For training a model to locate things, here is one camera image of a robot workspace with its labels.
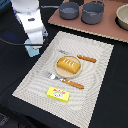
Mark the yellow butter box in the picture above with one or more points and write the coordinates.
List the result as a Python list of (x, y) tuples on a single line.
[(58, 94)]

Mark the beige round plate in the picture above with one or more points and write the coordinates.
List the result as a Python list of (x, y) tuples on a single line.
[(64, 73)]

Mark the beige bowl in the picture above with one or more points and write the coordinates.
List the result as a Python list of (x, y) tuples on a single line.
[(122, 15)]

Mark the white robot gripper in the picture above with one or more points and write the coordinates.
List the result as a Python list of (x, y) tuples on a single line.
[(33, 27)]

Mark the fork with orange handle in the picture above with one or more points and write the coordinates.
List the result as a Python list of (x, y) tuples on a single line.
[(66, 81)]

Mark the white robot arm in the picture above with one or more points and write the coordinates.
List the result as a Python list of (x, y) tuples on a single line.
[(24, 6)]

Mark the orange bread loaf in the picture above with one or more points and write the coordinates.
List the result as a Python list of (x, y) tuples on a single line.
[(68, 65)]

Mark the grey saucepan with handle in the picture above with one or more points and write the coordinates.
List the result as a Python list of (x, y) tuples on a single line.
[(68, 10)]

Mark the pink serving tray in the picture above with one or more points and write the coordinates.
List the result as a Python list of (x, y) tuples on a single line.
[(106, 28)]

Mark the grey cooking pot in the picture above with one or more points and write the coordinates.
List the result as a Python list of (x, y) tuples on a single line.
[(92, 12)]

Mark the knife with orange handle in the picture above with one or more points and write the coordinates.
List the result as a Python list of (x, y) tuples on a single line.
[(79, 56)]

